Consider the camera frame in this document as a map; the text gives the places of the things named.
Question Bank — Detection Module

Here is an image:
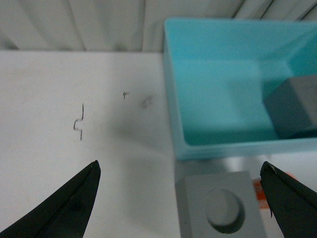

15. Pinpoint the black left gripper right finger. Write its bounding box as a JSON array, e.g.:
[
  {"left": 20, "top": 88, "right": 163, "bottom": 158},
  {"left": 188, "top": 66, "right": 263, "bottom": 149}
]
[{"left": 260, "top": 161, "right": 317, "bottom": 238}]

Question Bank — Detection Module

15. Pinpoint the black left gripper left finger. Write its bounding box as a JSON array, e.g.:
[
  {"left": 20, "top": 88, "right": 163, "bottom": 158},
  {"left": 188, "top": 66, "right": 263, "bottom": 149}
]
[{"left": 0, "top": 161, "right": 101, "bottom": 238}]

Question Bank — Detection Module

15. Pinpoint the orange cylinder with white numbers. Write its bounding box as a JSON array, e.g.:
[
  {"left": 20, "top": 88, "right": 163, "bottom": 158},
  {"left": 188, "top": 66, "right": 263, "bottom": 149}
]
[{"left": 253, "top": 169, "right": 301, "bottom": 222}]

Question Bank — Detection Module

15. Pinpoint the gray block with round hole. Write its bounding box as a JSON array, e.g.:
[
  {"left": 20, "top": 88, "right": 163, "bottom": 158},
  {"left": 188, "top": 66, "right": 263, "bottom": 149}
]
[{"left": 175, "top": 172, "right": 266, "bottom": 238}]

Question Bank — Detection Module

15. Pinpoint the gray block with square hole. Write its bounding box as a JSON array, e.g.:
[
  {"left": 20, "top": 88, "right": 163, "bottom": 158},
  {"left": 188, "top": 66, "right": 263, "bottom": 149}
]
[{"left": 264, "top": 74, "right": 317, "bottom": 139}]

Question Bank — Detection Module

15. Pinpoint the light blue plastic box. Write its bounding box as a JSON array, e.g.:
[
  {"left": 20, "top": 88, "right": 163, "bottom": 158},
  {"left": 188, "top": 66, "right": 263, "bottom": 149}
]
[{"left": 163, "top": 17, "right": 317, "bottom": 161}]

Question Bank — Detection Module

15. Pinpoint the white pleated curtain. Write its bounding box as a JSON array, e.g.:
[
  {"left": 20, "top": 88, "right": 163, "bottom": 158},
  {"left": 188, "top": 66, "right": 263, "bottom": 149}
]
[{"left": 0, "top": 0, "right": 317, "bottom": 52}]

